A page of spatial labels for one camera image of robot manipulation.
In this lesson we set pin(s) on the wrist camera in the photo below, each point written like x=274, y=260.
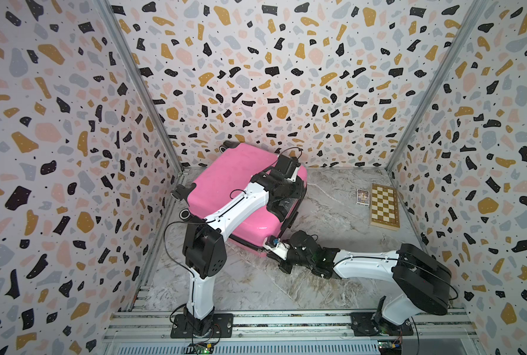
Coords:
x=285, y=167
x=276, y=249

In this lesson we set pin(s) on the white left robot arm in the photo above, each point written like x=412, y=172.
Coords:
x=204, y=246

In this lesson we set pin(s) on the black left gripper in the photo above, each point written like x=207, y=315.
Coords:
x=300, y=188

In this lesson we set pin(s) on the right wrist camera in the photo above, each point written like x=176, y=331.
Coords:
x=276, y=249

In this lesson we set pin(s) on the pink hard-shell suitcase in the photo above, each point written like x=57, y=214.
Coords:
x=223, y=180

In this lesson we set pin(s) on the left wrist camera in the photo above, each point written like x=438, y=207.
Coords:
x=285, y=167

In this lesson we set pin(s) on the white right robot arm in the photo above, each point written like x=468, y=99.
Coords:
x=424, y=283

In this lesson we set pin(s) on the wooden folding chessboard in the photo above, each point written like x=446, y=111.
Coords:
x=384, y=207

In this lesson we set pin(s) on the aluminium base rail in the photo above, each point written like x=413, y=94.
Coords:
x=289, y=332

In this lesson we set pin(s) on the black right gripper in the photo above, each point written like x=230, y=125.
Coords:
x=282, y=266

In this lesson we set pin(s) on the purple playing card box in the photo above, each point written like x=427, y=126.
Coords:
x=363, y=197

